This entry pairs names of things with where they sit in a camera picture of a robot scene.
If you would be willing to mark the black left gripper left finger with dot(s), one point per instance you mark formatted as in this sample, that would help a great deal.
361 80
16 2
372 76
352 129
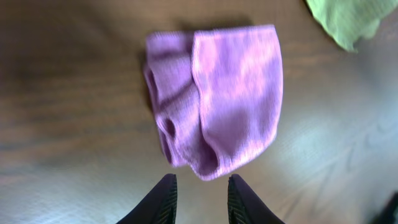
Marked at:
159 206

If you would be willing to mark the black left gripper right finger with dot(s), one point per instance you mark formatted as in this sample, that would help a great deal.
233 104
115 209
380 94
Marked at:
245 207

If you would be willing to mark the purple microfiber cloth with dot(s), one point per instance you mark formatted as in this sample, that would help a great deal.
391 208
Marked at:
216 95

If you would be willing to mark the green crumpled microfiber cloth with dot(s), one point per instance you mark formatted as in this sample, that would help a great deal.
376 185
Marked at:
347 21

